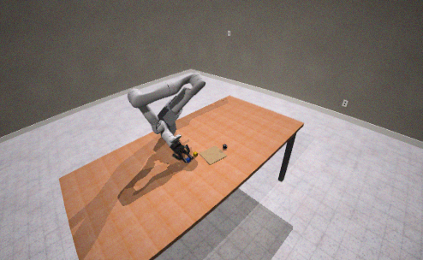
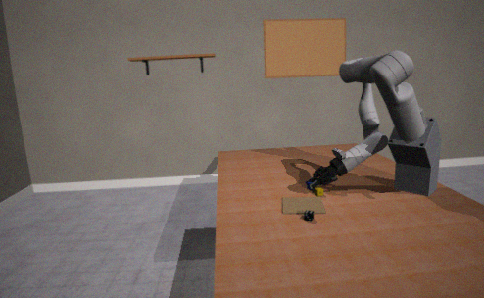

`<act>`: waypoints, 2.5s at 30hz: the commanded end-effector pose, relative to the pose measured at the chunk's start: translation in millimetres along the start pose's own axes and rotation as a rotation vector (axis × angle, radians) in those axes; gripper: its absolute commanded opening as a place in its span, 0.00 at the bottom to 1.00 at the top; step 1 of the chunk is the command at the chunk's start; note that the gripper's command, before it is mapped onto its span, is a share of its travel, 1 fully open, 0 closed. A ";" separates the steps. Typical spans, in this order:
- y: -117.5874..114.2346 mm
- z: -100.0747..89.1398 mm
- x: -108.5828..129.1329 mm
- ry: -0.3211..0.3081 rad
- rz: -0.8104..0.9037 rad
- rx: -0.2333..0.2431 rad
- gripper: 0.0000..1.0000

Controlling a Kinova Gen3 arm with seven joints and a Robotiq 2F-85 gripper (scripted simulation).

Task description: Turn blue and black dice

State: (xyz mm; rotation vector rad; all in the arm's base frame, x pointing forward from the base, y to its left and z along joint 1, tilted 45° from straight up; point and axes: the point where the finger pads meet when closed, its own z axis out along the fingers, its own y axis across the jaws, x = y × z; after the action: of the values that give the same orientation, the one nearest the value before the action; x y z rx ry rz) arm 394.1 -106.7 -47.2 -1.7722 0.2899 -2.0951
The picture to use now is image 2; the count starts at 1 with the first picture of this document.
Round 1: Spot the black die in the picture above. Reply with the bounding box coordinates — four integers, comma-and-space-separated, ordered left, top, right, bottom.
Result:
304, 210, 314, 221

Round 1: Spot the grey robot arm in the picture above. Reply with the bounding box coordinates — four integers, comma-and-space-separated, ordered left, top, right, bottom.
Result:
332, 51, 428, 172

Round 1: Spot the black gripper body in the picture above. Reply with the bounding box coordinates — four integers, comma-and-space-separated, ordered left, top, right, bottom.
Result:
325, 157, 348, 177

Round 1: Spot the tan flat mat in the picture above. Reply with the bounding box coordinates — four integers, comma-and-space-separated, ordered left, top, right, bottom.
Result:
282, 197, 326, 214

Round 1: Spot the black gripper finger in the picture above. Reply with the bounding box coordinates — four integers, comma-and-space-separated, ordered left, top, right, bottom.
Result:
306, 166, 328, 184
310, 169, 338, 189

